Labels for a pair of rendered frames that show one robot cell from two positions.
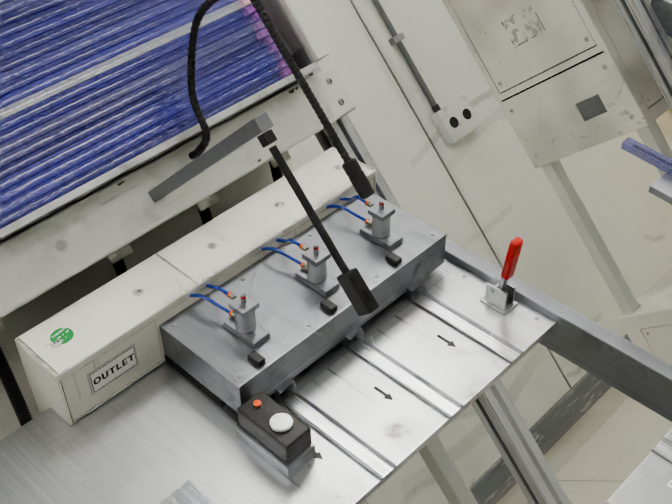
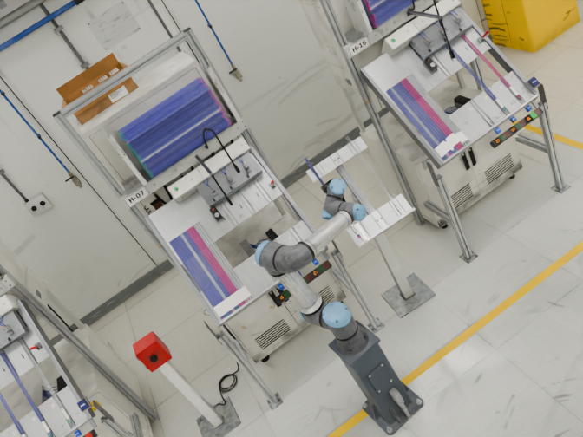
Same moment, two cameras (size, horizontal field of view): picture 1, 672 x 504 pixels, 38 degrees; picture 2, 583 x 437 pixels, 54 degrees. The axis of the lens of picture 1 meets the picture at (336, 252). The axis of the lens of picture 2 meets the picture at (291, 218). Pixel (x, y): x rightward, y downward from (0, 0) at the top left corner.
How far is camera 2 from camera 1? 2.21 m
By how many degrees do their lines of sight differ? 35
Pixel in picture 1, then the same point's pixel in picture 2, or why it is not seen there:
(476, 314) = (266, 188)
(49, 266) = (173, 174)
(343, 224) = (239, 162)
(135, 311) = (191, 184)
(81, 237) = (180, 167)
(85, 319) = (180, 185)
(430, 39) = not seen: outside the picture
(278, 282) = (222, 179)
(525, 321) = (276, 192)
